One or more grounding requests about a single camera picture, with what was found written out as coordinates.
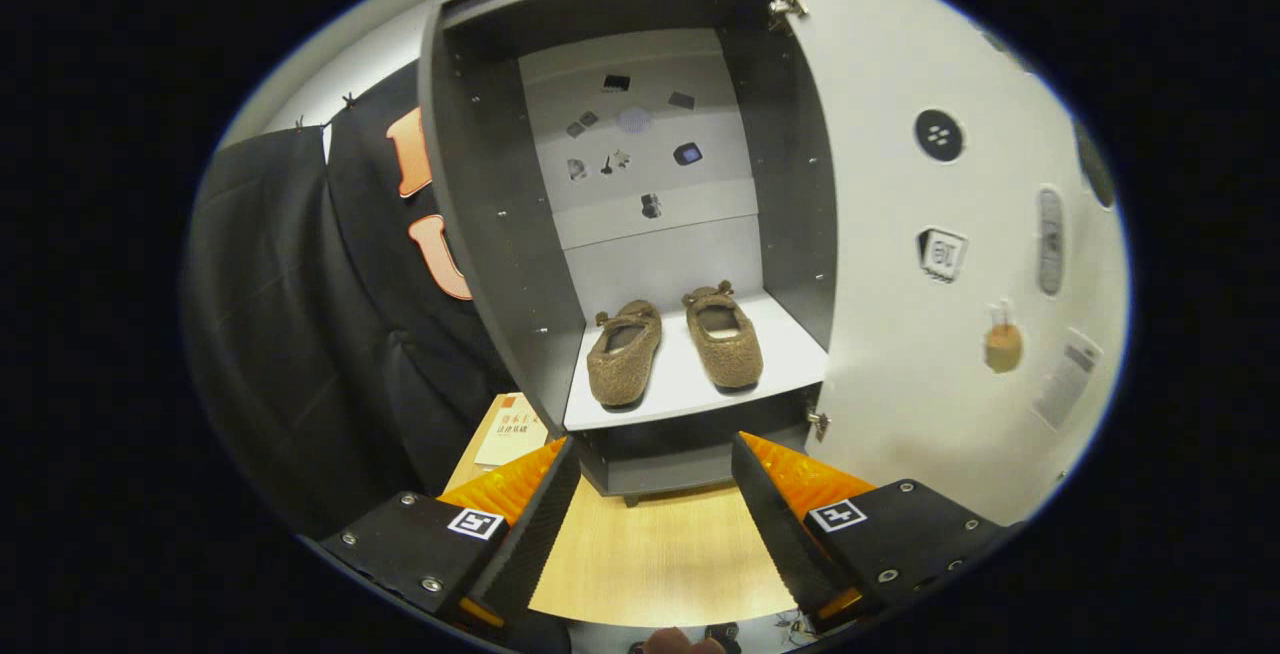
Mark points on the metal door hinge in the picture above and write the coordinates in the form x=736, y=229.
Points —
x=788, y=6
x=819, y=424

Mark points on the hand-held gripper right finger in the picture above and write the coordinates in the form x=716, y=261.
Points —
x=780, y=544

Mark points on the grey shoe cabinet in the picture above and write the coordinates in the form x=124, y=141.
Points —
x=500, y=234

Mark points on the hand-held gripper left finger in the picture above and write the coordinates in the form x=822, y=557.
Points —
x=535, y=544

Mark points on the brown fuzzy shoe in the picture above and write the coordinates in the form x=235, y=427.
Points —
x=622, y=364
x=730, y=354

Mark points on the black backdrop cloth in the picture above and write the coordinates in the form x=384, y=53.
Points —
x=280, y=334

